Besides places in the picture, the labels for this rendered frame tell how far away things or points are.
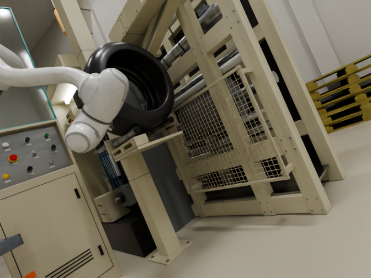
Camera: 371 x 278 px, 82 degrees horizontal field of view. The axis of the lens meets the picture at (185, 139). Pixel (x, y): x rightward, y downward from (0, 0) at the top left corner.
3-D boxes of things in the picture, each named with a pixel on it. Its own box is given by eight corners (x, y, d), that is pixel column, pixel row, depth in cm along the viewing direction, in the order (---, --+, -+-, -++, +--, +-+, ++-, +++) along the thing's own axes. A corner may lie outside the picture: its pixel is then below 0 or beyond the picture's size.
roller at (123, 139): (116, 149, 151) (110, 145, 150) (119, 144, 154) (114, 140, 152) (138, 134, 126) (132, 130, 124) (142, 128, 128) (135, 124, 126)
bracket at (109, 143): (109, 155, 149) (103, 142, 150) (153, 139, 176) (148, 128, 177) (110, 153, 147) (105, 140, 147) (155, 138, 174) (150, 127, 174)
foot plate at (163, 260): (148, 260, 165) (147, 257, 165) (173, 239, 183) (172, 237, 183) (167, 265, 145) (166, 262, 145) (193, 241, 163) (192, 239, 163)
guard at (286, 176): (187, 194, 185) (156, 120, 187) (189, 193, 186) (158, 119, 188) (289, 179, 119) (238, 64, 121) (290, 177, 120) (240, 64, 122)
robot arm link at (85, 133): (98, 146, 83) (115, 118, 80) (85, 164, 68) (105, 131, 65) (70, 132, 79) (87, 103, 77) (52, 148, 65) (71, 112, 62)
